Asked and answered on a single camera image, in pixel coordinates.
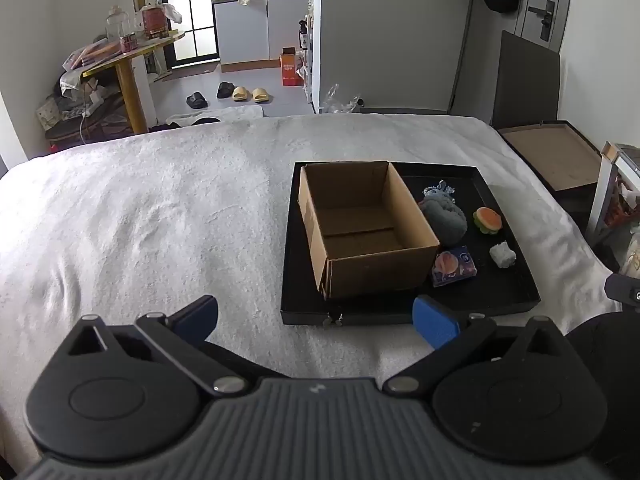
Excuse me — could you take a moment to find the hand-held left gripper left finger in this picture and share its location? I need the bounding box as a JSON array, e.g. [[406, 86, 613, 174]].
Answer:
[[65, 295, 249, 400]]

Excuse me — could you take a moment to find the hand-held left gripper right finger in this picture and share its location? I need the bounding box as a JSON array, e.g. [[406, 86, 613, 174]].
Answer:
[[382, 295, 569, 396]]

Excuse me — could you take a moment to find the peach squishy toy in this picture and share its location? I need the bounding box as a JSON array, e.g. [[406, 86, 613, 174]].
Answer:
[[434, 252, 460, 281]]

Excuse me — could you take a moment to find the blue tissue packet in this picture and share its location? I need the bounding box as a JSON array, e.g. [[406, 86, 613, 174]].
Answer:
[[431, 246, 479, 288]]

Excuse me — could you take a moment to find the black tray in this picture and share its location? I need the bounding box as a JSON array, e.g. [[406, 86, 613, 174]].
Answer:
[[280, 161, 542, 327]]

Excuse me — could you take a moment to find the brown cardboard box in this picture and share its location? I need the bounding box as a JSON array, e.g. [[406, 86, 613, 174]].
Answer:
[[298, 161, 441, 301]]

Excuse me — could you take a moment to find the white squishy toy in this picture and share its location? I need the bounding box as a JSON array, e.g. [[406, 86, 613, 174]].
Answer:
[[489, 241, 517, 268]]

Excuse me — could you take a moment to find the dark patchwork plush ball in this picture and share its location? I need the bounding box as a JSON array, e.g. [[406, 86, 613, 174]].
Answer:
[[419, 195, 469, 251]]

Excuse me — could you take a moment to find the burger squishy toy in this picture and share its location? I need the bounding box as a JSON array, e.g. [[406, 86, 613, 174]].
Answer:
[[473, 207, 503, 235]]

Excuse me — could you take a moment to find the blue denim plush toy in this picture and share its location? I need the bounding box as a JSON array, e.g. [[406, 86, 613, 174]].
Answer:
[[423, 180, 459, 207]]

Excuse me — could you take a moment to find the white side shelf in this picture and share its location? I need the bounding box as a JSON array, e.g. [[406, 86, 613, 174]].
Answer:
[[587, 141, 640, 276]]

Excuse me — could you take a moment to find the white floor towel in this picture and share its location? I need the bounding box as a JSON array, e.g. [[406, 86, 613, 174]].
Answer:
[[165, 103, 266, 127]]

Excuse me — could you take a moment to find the flat cardboard box with lid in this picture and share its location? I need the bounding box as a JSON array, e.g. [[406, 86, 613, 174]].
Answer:
[[497, 120, 604, 194]]

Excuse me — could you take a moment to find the yellow round table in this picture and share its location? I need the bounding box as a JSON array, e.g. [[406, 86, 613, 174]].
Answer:
[[81, 30, 186, 135]]

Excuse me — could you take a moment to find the clear plastic bag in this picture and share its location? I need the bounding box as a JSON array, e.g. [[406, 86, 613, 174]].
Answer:
[[319, 84, 364, 114]]

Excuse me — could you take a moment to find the clutter pile under table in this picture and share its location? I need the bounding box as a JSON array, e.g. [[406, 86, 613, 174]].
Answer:
[[35, 67, 133, 153]]

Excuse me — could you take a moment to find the black leaning board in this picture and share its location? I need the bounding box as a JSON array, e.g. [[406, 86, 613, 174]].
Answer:
[[492, 30, 561, 129]]

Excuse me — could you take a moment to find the orange cardboard box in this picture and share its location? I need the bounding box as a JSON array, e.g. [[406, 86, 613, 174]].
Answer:
[[279, 47, 305, 86]]

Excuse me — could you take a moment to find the dark thin pole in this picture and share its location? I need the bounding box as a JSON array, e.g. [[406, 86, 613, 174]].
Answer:
[[447, 0, 476, 114]]

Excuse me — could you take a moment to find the white kitchen cabinet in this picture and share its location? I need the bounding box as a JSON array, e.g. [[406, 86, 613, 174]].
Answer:
[[212, 0, 315, 67]]

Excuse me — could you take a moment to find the large red tin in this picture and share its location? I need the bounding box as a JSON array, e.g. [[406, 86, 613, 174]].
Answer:
[[139, 5, 171, 41]]

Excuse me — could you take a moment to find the glass jar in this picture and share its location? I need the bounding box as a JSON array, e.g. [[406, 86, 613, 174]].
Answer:
[[105, 5, 132, 44]]

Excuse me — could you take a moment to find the black framed glass door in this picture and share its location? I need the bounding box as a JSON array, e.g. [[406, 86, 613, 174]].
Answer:
[[149, 0, 222, 69]]

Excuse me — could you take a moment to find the black door handle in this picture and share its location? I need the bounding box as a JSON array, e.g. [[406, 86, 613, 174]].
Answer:
[[527, 1, 556, 41]]

